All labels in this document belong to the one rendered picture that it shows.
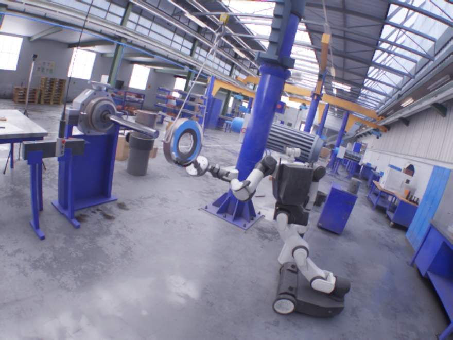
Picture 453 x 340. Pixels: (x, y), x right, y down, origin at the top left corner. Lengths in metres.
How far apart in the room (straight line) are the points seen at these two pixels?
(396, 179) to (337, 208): 3.63
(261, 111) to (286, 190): 1.59
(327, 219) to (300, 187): 2.42
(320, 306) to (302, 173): 1.15
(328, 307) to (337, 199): 2.24
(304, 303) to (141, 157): 3.21
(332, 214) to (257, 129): 1.93
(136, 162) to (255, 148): 2.01
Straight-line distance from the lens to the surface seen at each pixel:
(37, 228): 2.47
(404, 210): 6.36
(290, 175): 1.62
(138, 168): 4.05
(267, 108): 3.06
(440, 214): 4.99
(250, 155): 3.09
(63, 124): 1.64
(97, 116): 2.48
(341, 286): 2.22
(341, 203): 4.00
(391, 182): 7.30
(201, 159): 2.03
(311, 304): 2.11
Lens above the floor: 1.42
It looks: 14 degrees down
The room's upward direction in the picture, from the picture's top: 16 degrees clockwise
